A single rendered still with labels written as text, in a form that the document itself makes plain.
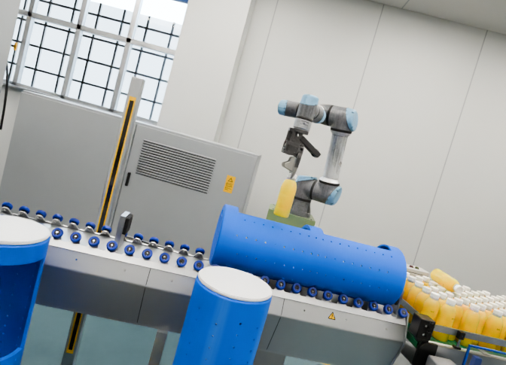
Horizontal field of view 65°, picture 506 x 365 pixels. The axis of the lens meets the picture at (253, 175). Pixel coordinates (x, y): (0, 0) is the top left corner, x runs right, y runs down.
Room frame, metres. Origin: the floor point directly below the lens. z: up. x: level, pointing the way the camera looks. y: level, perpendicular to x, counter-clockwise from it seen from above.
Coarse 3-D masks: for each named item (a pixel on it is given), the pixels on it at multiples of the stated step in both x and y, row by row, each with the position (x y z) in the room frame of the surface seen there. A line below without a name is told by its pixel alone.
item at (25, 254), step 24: (48, 240) 1.34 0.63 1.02; (0, 264) 1.19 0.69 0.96; (24, 264) 1.44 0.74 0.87; (0, 288) 1.44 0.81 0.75; (24, 288) 1.44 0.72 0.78; (0, 312) 1.44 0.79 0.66; (24, 312) 1.42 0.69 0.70; (0, 336) 1.44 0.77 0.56; (24, 336) 1.33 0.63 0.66; (0, 360) 1.24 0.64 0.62
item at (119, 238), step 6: (120, 216) 1.68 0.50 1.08; (126, 216) 1.70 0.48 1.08; (132, 216) 1.75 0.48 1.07; (120, 222) 1.68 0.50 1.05; (126, 222) 1.69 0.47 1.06; (120, 228) 1.68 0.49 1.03; (126, 228) 1.69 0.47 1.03; (120, 234) 1.68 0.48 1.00; (114, 240) 1.68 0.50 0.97; (120, 240) 1.70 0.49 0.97
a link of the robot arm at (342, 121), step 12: (336, 108) 2.13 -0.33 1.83; (348, 108) 2.12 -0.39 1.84; (336, 120) 2.11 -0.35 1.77; (348, 120) 2.08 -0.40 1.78; (336, 132) 2.12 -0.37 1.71; (348, 132) 2.11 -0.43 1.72; (336, 144) 2.13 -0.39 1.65; (336, 156) 2.13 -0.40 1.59; (336, 168) 2.14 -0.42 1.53; (324, 180) 2.15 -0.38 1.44; (336, 180) 2.16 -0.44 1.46; (312, 192) 2.18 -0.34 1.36; (324, 192) 2.15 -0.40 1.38; (336, 192) 2.13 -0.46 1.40
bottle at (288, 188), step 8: (288, 184) 1.69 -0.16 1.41; (296, 184) 1.71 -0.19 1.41; (280, 192) 1.71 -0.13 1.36; (288, 192) 1.69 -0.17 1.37; (280, 200) 1.69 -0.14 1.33; (288, 200) 1.69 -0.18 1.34; (280, 208) 1.69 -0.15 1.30; (288, 208) 1.69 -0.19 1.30; (280, 216) 1.68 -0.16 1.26; (288, 216) 1.71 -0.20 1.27
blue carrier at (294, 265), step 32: (224, 224) 1.66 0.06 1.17; (256, 224) 1.71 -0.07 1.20; (224, 256) 1.66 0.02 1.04; (256, 256) 1.66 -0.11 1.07; (288, 256) 1.68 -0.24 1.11; (320, 256) 1.71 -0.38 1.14; (352, 256) 1.74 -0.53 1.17; (384, 256) 1.79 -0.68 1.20; (320, 288) 1.76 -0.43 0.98; (352, 288) 1.74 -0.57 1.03; (384, 288) 1.74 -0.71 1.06
